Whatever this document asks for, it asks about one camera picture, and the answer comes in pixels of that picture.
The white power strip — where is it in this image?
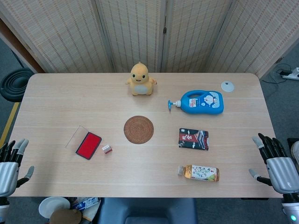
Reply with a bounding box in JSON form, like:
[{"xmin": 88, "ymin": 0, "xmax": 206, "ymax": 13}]
[{"xmin": 279, "ymin": 67, "xmax": 299, "ymax": 81}]

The blue pump lotion bottle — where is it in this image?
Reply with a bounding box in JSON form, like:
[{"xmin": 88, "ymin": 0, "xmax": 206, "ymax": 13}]
[{"xmin": 167, "ymin": 90, "xmax": 225, "ymax": 115}]

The dark illustrated book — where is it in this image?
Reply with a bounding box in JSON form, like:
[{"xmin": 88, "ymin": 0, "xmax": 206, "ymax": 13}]
[{"xmin": 178, "ymin": 128, "xmax": 209, "ymax": 151}]

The white round table grommet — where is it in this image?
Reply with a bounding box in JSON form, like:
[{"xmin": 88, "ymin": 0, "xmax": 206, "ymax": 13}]
[{"xmin": 221, "ymin": 81, "xmax": 235, "ymax": 92}]

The clear plastic lid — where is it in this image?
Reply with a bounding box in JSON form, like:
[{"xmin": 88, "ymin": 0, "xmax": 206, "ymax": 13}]
[{"xmin": 65, "ymin": 125, "xmax": 89, "ymax": 149}]

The yellow plush dinosaur toy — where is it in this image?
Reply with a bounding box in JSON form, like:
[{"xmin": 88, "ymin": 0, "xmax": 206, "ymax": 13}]
[{"xmin": 126, "ymin": 61, "xmax": 157, "ymax": 97}]

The tea bottle with floral label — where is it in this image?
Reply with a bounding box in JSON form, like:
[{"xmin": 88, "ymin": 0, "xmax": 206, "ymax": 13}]
[{"xmin": 178, "ymin": 164, "xmax": 220, "ymax": 182}]

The round woven rattan coaster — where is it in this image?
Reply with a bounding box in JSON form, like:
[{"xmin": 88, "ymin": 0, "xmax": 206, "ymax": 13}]
[{"xmin": 123, "ymin": 115, "xmax": 155, "ymax": 145}]

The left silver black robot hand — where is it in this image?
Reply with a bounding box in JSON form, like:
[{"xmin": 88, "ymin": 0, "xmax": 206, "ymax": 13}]
[{"xmin": 0, "ymin": 139, "xmax": 35, "ymax": 197}]

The blue white carton box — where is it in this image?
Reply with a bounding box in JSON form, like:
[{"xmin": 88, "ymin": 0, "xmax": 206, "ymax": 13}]
[{"xmin": 70, "ymin": 197, "xmax": 101, "ymax": 222}]

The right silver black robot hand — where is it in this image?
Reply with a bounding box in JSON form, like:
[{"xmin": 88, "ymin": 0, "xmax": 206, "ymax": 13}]
[{"xmin": 249, "ymin": 133, "xmax": 299, "ymax": 194}]

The red ink pad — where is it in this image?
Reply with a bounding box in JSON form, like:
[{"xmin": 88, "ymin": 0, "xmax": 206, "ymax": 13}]
[{"xmin": 75, "ymin": 132, "xmax": 103, "ymax": 161}]

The black cable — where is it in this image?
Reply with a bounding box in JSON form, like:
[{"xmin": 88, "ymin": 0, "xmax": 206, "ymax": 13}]
[{"xmin": 259, "ymin": 63, "xmax": 292, "ymax": 85}]

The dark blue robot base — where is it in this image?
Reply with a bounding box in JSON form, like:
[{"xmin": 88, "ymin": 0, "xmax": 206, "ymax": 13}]
[{"xmin": 96, "ymin": 197, "xmax": 199, "ymax": 224}]

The white plate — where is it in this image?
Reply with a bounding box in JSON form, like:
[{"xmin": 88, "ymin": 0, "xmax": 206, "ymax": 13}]
[{"xmin": 38, "ymin": 196, "xmax": 71, "ymax": 219}]

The brown plush toy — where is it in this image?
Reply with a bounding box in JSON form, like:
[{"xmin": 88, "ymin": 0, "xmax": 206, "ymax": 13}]
[{"xmin": 50, "ymin": 208, "xmax": 82, "ymax": 224}]

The woven folding screen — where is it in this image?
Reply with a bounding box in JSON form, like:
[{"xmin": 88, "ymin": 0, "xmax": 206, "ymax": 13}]
[{"xmin": 0, "ymin": 0, "xmax": 299, "ymax": 77}]

